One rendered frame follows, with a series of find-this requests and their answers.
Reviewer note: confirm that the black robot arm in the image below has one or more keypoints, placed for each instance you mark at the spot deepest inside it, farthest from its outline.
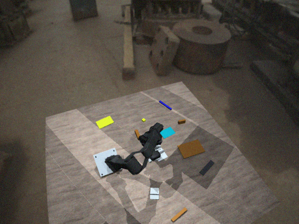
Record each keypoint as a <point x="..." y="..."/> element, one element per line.
<point x="152" y="139"/>

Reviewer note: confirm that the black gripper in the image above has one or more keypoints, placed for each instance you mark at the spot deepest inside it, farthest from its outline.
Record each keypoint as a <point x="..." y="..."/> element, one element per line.
<point x="156" y="153"/>

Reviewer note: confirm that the dark grey flat bar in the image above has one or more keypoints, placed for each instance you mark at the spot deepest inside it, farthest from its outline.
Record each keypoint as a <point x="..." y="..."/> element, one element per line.
<point x="207" y="167"/>

